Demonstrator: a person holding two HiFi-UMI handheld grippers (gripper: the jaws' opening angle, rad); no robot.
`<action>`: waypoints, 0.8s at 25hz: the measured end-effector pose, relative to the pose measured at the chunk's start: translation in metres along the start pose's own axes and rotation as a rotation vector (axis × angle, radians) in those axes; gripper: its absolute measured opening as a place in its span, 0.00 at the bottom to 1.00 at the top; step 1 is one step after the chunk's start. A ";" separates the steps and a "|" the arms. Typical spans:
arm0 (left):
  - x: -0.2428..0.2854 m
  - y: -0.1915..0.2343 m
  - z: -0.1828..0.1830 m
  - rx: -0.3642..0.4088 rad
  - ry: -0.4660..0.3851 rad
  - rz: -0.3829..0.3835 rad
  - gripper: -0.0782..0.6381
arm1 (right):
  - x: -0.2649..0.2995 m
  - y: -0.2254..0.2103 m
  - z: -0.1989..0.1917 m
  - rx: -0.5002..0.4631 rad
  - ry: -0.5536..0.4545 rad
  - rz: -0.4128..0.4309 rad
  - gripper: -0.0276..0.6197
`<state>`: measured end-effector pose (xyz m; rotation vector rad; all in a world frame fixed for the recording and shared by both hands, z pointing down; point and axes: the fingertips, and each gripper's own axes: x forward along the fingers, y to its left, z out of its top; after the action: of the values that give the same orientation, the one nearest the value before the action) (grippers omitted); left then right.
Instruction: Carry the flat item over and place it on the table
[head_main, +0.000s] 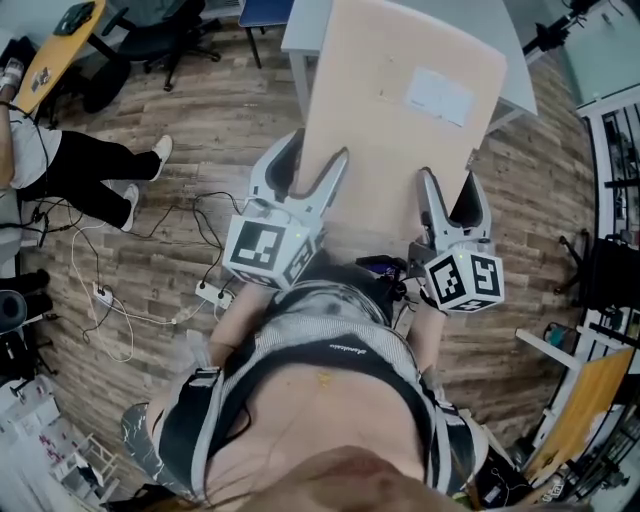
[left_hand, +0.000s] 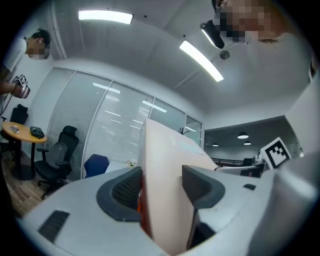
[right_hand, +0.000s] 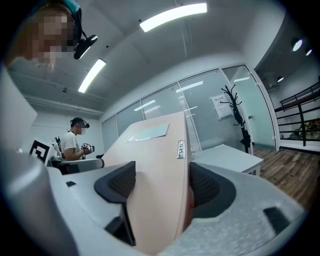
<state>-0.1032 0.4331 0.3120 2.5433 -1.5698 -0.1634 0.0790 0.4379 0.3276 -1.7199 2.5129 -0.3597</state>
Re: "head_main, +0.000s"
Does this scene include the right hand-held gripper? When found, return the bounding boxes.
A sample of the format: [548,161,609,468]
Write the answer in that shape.
[406,168,506,314]

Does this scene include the black camera tripod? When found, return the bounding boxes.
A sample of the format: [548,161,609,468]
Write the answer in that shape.
[522,0,640,67]

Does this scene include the blue stool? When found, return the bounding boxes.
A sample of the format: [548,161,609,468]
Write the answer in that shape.
[237,0,294,70]

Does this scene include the white table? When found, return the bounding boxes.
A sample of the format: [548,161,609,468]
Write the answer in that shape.
[280,0,539,134]

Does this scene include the white metal frame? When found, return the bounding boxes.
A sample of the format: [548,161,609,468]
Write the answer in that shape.
[514,326,585,451]

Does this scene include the black device case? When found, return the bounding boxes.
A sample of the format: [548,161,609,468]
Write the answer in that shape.
[52,0,97,38]

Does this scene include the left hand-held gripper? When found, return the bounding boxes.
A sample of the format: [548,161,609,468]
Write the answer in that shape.
[222,128,350,292]

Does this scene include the black office chair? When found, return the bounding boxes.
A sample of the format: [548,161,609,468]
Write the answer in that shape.
[81,0,222,114]

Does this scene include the black power cable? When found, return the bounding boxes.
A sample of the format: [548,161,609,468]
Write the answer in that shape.
[79,191,251,346]

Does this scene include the person's right forearm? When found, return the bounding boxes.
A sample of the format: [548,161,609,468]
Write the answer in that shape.
[406,298,450,377]

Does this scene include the black chair base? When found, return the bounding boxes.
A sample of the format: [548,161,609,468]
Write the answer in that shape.
[553,233,640,312]

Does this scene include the white power cable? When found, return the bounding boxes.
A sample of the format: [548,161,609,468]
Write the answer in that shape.
[70,219,209,364]

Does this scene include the black purple waist pouch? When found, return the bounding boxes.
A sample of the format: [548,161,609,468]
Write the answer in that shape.
[355,254,410,303]

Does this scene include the yellow wooden board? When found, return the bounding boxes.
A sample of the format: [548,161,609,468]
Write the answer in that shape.
[523,346,636,482]

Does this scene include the person's left forearm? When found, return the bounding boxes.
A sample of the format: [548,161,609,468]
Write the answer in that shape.
[208,286,282,362]

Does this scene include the yellow wooden desk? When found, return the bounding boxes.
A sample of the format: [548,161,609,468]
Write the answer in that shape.
[21,0,108,117]

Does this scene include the black equipment stand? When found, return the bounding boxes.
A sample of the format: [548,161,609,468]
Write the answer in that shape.
[0,268,60,389]

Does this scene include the white metal shelf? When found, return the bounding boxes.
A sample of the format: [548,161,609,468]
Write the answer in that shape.
[574,97,640,241]

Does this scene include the white power strip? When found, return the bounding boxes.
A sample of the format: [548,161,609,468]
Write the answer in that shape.
[91,280,116,307]
[194,281,235,310]

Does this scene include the person's torso in striped top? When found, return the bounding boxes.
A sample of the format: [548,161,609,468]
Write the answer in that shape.
[119,263,501,512]

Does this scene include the beige cardboard item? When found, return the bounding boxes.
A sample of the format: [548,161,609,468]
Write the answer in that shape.
[298,0,509,264]

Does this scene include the white storage rack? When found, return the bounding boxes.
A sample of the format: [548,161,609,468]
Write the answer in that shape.
[0,373,122,504]

